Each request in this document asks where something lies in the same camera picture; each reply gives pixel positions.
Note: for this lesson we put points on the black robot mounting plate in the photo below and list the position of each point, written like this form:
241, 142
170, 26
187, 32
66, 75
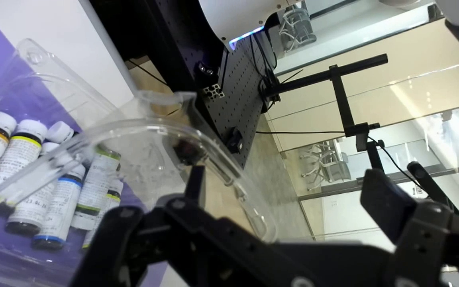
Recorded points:
240, 90

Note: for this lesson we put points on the black camera stand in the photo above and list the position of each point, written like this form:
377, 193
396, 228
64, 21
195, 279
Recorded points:
342, 96

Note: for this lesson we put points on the white bottle green band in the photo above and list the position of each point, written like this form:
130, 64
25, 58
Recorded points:
98, 181

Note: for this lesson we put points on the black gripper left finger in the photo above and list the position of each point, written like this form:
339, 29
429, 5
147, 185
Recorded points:
160, 240

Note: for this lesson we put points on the white bottle black end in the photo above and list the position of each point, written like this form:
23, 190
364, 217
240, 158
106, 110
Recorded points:
36, 208

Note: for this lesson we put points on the white bottle blue end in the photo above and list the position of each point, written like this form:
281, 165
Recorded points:
60, 213

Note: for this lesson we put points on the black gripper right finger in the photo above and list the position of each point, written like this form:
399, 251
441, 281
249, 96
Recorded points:
437, 249

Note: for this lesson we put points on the black cylinder rod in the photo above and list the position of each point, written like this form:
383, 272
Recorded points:
428, 184

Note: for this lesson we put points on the bag of white bottles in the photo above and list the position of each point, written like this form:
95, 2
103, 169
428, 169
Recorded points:
150, 138

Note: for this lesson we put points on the small white bottle yellow band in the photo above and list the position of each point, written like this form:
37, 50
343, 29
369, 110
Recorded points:
104, 213

